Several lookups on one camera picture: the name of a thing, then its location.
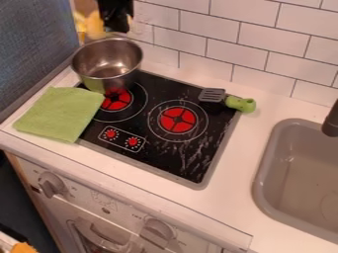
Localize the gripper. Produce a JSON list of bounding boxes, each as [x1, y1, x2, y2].
[[96, 0, 135, 34]]

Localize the yellow plush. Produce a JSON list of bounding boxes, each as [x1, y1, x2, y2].
[[72, 8, 109, 42]]

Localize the silver pot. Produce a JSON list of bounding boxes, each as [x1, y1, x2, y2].
[[69, 36, 145, 95]]

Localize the green cloth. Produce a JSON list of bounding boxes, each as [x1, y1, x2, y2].
[[12, 86, 108, 145]]

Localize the toy stove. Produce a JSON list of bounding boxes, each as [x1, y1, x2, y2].
[[75, 68, 245, 192]]

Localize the tap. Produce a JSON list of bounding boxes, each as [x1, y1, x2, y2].
[[319, 98, 338, 138]]

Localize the toy sink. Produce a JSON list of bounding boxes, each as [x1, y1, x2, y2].
[[250, 118, 338, 245]]

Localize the grey spatula with green handle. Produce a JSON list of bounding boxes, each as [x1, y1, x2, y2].
[[197, 87, 258, 115]]

